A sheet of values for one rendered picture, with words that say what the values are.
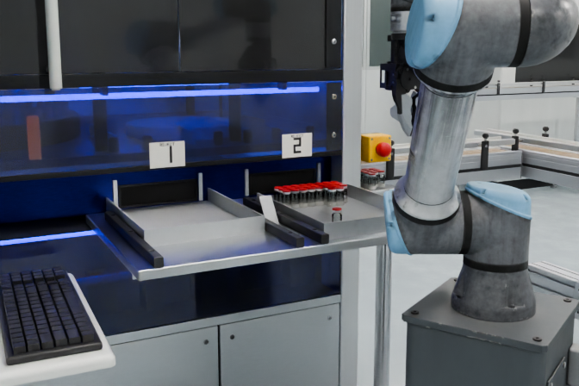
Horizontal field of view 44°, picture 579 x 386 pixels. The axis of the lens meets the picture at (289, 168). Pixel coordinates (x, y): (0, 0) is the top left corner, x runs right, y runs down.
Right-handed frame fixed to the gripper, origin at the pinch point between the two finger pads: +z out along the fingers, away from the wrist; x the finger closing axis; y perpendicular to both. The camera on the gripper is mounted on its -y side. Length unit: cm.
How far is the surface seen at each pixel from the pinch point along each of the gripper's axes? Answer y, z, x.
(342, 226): 1.2, 19.0, 15.7
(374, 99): 505, 39, -309
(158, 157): 38, 8, 44
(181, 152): 38, 7, 38
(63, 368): -18, 30, 74
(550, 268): 43, 55, -87
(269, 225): 10.9, 19.7, 27.8
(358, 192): 29.6, 19.2, -5.2
